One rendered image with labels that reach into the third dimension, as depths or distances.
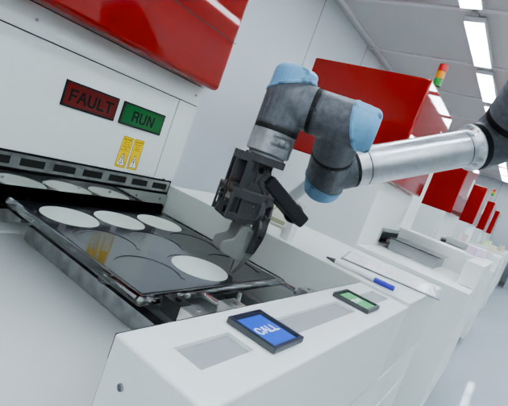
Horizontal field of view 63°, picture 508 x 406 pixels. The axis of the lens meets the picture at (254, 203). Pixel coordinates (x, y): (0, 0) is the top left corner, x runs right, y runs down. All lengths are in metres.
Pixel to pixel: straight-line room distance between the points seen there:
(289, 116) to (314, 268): 0.31
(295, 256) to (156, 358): 0.57
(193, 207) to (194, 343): 0.68
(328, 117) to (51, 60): 0.48
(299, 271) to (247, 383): 0.54
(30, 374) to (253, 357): 0.26
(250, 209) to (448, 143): 0.41
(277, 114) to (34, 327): 0.45
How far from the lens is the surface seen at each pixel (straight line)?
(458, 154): 0.89
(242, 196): 0.66
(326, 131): 0.67
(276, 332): 0.41
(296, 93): 0.68
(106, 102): 0.89
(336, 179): 0.75
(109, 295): 0.67
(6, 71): 0.80
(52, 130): 0.85
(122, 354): 0.33
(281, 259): 0.86
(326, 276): 0.82
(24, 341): 0.57
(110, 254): 0.66
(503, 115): 0.91
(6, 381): 0.51
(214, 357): 0.35
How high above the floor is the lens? 1.12
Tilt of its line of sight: 7 degrees down
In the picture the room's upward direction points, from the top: 20 degrees clockwise
